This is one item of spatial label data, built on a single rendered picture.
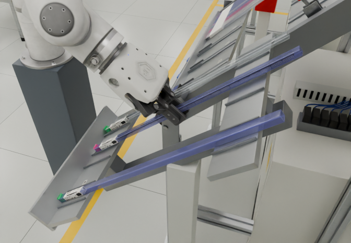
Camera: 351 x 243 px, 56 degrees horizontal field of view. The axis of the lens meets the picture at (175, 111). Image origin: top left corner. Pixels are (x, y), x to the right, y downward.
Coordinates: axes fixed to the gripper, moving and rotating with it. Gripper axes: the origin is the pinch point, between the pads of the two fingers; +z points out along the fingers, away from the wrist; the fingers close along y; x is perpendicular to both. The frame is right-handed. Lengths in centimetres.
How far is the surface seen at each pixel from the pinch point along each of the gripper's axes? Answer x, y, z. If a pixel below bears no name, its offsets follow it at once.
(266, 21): 19, 124, 33
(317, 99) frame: -1, 50, 44
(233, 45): 0.7, 39.1, 8.2
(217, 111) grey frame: 59, 90, 46
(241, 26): 0, 51, 9
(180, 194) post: 12.1, -5.5, 13.7
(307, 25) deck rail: -22.5, 19.7, 9.3
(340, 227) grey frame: 6, 15, 63
